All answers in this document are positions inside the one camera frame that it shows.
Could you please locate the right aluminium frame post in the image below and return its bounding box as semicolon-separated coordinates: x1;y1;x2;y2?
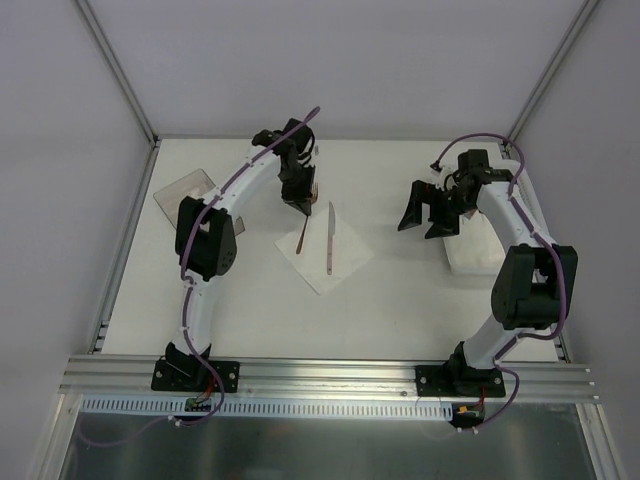
508;0;602;140

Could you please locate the aluminium front rail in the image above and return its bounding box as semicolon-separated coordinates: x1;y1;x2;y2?
59;355;601;404

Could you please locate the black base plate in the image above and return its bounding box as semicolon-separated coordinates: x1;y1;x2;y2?
414;364;506;398
151;358;241;393

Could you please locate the pink handled knife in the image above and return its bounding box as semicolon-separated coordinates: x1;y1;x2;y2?
326;201;336;275

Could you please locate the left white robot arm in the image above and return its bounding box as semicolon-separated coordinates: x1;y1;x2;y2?
166;117;315;390

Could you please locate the transparent brown plastic tray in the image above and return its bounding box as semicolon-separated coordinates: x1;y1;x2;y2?
153;169;219;229

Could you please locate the left aluminium frame post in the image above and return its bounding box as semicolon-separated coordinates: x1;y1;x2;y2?
72;0;158;146

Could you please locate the white paper napkin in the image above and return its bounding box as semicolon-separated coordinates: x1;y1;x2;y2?
275;207;374;295

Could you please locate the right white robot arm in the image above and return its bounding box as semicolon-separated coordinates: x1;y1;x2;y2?
398;149;578;396

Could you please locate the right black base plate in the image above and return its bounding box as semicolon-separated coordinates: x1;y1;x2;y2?
414;364;506;398

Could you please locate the gold fork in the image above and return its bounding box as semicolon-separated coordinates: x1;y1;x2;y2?
295;182;319;255

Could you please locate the white plastic basket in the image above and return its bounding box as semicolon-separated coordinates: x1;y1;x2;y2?
439;157;539;275

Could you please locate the aluminium frame post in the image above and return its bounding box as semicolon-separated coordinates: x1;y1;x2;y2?
508;0;602;140
72;0;158;146

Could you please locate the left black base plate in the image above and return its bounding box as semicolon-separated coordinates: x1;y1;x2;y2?
151;358;241;393

